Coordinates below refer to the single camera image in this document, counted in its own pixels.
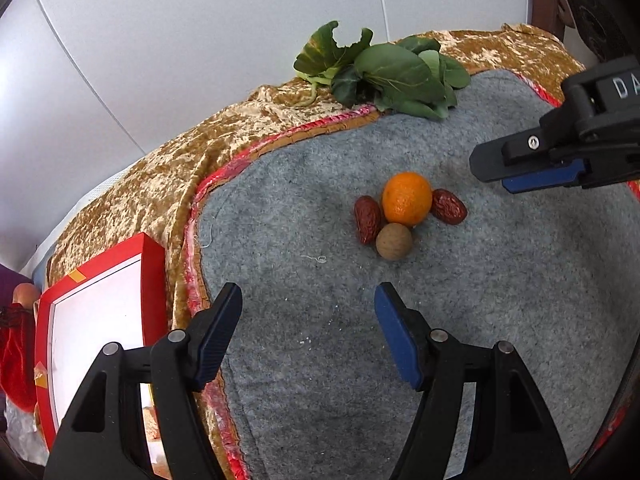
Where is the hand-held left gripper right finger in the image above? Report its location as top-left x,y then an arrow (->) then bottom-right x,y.
374,281 -> 571,480

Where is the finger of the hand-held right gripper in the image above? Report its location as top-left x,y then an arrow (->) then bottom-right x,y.
469,127 -> 588,194
580,149 -> 640,191

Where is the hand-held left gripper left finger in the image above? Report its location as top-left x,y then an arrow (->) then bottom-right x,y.
44,282 -> 244,480

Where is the red date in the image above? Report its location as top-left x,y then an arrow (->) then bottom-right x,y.
431,189 -> 469,225
354,196 -> 383,246

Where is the brown longan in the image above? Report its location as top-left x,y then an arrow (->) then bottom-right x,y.
376,224 -> 414,261

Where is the red cardboard box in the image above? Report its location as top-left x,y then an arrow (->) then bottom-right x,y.
34,232 -> 168,480

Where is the orange mandarin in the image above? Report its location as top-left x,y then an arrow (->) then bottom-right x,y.
382,172 -> 433,226

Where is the dark wooden chair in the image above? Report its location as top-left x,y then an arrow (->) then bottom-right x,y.
530,0 -> 640,67

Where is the gold velvet cloth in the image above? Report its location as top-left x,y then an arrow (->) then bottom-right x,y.
47,22 -> 640,480

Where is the leafy green vegetable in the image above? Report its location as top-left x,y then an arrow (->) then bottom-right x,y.
293,21 -> 472,121

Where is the grey felt mat red trim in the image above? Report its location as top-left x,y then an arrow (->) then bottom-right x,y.
182,69 -> 640,480

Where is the peach coloured ball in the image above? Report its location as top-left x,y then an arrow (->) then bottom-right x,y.
12,284 -> 41,312

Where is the red cloth bag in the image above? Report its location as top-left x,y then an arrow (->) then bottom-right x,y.
0,304 -> 38,407

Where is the purple cloth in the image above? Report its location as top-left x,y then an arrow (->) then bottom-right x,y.
0,260 -> 32,306

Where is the white plastic bag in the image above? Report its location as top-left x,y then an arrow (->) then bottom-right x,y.
4,402 -> 49,465

